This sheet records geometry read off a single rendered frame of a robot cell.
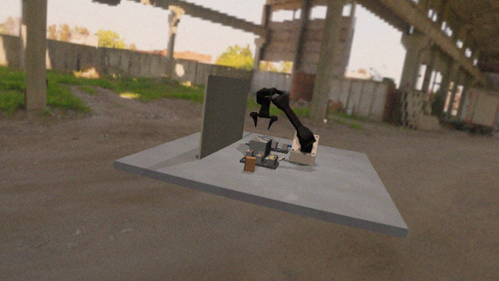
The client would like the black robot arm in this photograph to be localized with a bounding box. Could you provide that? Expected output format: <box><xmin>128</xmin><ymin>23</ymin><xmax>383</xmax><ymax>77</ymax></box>
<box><xmin>257</xmin><ymin>87</ymin><xmax>316</xmax><ymax>154</ymax></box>

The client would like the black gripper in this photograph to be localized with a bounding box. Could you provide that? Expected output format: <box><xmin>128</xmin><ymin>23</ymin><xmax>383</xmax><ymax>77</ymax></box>
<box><xmin>250</xmin><ymin>106</ymin><xmax>278</xmax><ymax>129</ymax></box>

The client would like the dark grey panel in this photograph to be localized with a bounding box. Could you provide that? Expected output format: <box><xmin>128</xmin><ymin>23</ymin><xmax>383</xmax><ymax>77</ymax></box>
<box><xmin>198</xmin><ymin>75</ymin><xmax>250</xmax><ymax>159</ymax></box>

